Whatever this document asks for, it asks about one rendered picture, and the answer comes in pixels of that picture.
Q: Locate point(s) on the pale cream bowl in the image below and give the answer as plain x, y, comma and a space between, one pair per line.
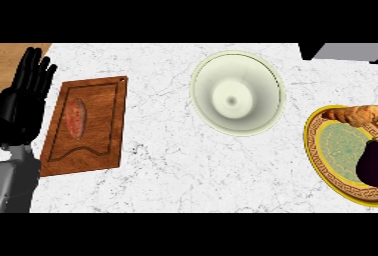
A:
238, 93

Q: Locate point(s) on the yellow patterned plate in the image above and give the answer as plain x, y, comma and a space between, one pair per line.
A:
340, 153

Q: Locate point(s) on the golden brown croissant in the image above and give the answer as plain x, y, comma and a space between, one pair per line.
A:
356, 116

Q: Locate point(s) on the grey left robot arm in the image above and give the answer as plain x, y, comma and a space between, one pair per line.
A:
15, 180

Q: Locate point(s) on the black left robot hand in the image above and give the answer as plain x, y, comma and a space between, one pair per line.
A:
22, 96

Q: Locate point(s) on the dark purple eggplant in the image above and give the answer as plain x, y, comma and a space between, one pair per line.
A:
368, 163

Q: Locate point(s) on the brown wooden cutting board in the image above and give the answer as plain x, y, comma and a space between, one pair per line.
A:
90, 126

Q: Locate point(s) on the grey appliance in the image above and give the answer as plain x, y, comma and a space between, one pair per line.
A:
344, 51

